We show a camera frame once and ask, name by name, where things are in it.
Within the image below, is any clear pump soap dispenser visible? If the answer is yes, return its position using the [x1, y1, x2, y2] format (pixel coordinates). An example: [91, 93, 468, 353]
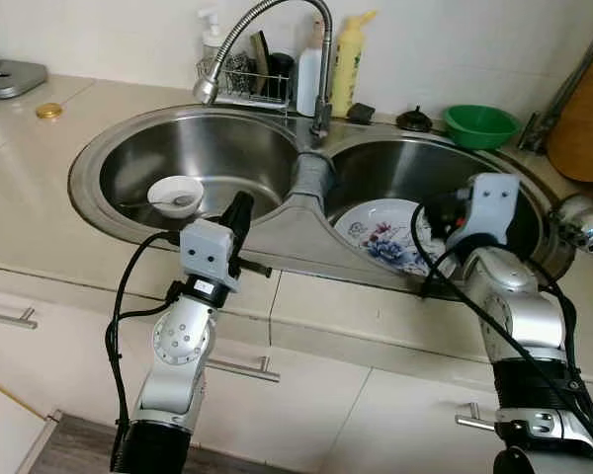
[200, 8, 228, 65]

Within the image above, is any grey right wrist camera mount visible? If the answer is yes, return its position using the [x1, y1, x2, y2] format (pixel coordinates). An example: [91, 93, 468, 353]
[445, 173, 522, 253]

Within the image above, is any small white bowl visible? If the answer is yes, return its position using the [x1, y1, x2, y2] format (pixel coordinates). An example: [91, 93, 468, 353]
[146, 176, 206, 220]

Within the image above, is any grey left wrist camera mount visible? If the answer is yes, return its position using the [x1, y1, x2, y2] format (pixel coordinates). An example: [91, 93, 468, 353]
[178, 219, 240, 292]

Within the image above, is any steel cabinet handle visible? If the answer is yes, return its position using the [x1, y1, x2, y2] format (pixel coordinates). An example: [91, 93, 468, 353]
[206, 354, 282, 384]
[455, 402, 500, 434]
[0, 299, 39, 330]

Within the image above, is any yellow detergent bottle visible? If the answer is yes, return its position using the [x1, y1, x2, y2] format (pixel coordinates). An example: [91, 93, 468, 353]
[329, 10, 379, 118]

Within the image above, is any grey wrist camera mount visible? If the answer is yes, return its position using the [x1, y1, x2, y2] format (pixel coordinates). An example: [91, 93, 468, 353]
[445, 173, 522, 253]
[178, 219, 240, 292]

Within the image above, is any white pump bottle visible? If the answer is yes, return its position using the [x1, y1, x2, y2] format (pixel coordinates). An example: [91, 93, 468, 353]
[296, 20, 327, 118]

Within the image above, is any steel gooseneck faucet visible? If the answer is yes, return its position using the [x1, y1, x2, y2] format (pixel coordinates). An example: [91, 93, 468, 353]
[193, 0, 335, 139]

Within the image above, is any metal spoon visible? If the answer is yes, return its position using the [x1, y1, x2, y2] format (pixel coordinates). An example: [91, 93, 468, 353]
[119, 196, 199, 213]

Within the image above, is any steel wire scourer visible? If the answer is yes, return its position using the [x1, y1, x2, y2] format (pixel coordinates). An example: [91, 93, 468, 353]
[225, 54, 256, 95]

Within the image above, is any green plastic bowl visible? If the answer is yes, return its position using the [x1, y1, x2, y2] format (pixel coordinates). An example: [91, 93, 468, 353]
[443, 104, 522, 151]

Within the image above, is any wooden cutting board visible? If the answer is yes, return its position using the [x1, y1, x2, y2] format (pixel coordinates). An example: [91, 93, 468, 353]
[546, 35, 593, 184]

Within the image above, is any grey dishcloth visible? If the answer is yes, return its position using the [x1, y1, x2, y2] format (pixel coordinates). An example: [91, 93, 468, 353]
[292, 153, 337, 203]

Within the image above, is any white flower print plate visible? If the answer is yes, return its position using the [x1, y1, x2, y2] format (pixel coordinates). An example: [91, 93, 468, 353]
[333, 197, 466, 277]

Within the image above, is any stainless steel double sink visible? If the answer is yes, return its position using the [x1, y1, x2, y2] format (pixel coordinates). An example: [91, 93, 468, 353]
[67, 104, 579, 297]

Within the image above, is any black sink plug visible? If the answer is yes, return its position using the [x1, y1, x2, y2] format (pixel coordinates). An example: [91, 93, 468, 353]
[395, 106, 434, 132]

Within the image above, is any steel wire sink rack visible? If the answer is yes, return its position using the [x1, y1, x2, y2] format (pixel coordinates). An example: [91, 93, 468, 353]
[196, 54, 297, 108]

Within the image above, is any small black block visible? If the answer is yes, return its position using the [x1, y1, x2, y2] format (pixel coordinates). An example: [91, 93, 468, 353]
[346, 102, 377, 124]

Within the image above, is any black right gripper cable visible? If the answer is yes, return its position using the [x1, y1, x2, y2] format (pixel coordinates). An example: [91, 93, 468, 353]
[544, 281, 593, 465]

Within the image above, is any grey appliance base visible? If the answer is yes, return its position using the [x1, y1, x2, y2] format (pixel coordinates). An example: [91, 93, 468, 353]
[0, 54, 48, 100]

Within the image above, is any dark metal tap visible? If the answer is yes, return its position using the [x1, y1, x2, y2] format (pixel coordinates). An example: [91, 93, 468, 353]
[519, 0, 593, 154]

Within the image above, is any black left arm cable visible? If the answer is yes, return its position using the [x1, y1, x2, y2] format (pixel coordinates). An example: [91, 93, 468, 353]
[104, 229, 184, 435]

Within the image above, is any beige kitchen base cabinet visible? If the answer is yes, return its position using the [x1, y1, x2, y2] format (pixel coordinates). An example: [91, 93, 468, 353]
[0, 259, 593, 474]

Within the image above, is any black cup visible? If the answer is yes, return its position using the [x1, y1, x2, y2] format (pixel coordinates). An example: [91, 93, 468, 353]
[267, 51, 297, 98]

